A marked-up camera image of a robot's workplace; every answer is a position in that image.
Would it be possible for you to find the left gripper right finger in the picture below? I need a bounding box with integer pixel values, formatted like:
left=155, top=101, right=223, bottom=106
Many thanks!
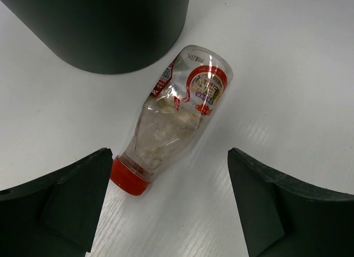
left=227, top=148, right=353, bottom=256

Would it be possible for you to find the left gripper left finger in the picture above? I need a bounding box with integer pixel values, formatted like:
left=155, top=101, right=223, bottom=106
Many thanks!
left=1, top=148, right=113, bottom=256

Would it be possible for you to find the small bottle red cap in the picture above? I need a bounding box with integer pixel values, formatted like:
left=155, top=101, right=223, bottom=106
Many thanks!
left=111, top=45, right=233, bottom=196

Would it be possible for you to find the black cylindrical bin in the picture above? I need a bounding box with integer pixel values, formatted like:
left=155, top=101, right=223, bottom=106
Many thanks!
left=1, top=0, right=189, bottom=75

